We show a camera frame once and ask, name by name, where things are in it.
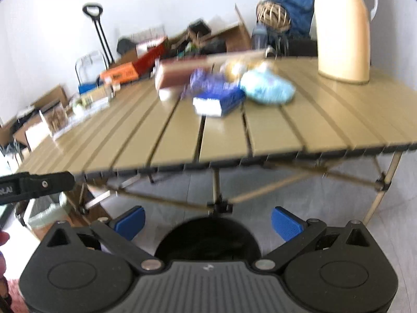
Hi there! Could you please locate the black suitcase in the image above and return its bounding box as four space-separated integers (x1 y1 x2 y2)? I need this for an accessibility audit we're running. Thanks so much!
270 37 318 57

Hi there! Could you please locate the green and white packet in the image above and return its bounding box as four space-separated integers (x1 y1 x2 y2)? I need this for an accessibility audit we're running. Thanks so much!
72 99 92 115

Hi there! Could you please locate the white and yellow plush hamster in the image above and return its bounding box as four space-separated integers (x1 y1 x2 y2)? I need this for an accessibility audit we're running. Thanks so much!
220 60 250 81

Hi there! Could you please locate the orange and red carton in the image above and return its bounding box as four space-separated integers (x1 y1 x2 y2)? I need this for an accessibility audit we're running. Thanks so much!
99 38 167 84

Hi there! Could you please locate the blue jacket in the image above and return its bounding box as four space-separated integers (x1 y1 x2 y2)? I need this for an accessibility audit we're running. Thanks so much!
267 0 318 40

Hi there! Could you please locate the wicker basket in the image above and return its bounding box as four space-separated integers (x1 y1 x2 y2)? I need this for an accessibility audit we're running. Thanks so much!
256 0 292 32

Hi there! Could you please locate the black bag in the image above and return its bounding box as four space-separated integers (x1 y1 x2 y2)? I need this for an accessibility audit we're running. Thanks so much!
116 38 138 57

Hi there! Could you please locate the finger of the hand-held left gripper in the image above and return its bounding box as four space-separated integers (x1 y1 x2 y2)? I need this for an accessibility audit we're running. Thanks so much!
15 171 75 199

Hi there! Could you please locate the clear snack jar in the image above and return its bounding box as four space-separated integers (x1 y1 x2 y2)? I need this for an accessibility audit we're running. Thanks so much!
39 101 70 135

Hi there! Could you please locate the person's left hand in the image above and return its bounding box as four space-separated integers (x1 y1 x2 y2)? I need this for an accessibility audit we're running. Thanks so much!
0 231 9 281

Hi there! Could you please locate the large cardboard box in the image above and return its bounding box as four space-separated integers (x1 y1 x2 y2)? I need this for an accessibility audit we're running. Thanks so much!
15 183 88 238

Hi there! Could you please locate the light blue fluffy cloth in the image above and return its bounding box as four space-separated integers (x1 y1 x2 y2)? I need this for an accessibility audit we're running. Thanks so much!
239 68 296 105

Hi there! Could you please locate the white metal frame chair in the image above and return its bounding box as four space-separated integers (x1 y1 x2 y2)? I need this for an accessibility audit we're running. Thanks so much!
76 50 109 86

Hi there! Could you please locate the purple crumpled ribbon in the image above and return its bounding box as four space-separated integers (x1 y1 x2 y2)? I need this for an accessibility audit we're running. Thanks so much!
182 68 242 99

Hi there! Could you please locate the blue water bottle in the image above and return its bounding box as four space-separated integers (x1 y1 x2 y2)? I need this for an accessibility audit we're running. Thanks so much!
251 23 268 52

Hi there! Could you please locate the blue and white box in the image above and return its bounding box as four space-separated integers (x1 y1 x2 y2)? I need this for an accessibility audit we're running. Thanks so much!
193 88 246 117

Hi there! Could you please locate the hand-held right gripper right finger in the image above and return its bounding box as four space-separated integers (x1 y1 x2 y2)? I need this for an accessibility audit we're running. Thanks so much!
256 206 372 273

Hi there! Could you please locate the pale green plastic bag liner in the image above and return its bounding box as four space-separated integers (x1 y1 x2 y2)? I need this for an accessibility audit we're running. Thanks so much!
28 192 69 229

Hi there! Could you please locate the small tan printed box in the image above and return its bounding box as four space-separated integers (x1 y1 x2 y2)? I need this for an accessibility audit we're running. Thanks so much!
79 89 111 105

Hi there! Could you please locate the beige thermos jug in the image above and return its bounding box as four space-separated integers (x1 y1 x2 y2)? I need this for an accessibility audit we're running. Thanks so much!
313 0 379 83

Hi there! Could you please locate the open cardboard box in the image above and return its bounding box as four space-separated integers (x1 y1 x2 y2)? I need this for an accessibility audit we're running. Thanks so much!
208 3 254 53

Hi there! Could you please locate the black round trash bin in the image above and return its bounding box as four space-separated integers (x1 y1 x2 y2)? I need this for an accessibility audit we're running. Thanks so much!
155 218 261 263

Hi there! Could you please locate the tan slatted folding table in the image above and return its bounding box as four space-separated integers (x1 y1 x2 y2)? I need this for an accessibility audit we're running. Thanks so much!
13 55 417 232

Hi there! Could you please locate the pink and cream sponge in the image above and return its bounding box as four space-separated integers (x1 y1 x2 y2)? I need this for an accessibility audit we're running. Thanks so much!
155 57 211 91

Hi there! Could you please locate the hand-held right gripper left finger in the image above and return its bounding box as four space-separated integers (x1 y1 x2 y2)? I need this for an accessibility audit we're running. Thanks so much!
44 206 162 273

